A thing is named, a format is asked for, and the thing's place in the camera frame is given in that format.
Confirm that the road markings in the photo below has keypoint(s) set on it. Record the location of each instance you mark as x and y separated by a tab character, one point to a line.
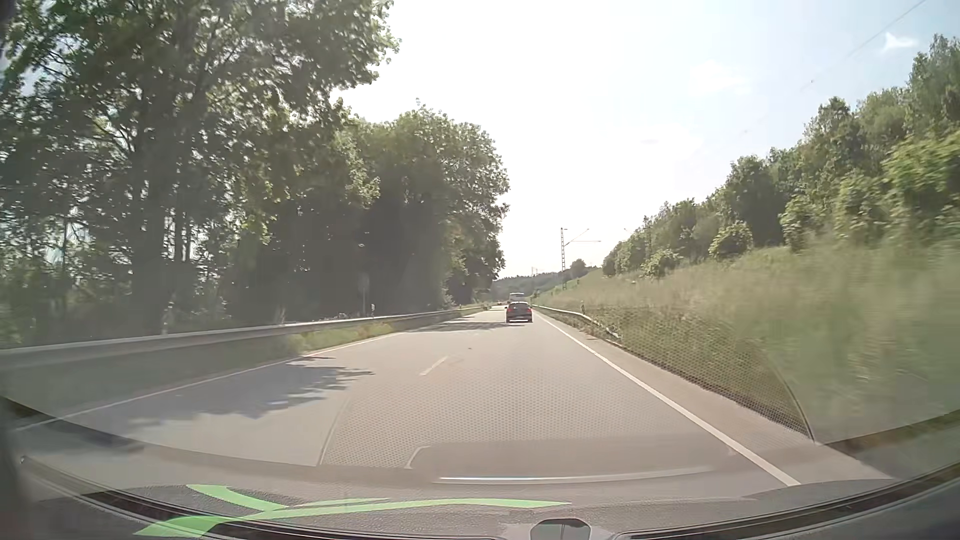
679	409

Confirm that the narrow grass verge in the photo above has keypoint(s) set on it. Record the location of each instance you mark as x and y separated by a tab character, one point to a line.
150	367

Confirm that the row of tall dark trees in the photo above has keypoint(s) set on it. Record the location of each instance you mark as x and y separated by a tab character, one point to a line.
225	187

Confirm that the lattice railway mast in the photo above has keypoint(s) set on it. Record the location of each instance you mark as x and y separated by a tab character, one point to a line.
562	255

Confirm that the tall grass bank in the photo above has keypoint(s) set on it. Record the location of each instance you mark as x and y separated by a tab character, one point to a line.
825	330

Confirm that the wooded hill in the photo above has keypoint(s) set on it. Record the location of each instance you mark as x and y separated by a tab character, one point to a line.
529	283

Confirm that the road sign on post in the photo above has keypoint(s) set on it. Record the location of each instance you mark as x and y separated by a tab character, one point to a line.
364	285

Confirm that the dark red car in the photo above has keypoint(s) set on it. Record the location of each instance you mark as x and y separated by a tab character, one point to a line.
518	312

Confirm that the row of green bushy trees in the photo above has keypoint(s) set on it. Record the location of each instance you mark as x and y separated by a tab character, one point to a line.
825	187

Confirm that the short grey guard rail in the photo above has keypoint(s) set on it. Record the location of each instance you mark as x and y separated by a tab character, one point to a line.
574	313

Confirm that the grey asphalt road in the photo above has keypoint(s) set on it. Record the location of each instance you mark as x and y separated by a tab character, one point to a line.
480	390

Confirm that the long grey guard rail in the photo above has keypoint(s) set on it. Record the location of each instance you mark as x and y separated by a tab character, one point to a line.
225	331

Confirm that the car's own bonnet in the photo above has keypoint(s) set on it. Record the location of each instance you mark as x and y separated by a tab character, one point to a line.
480	517

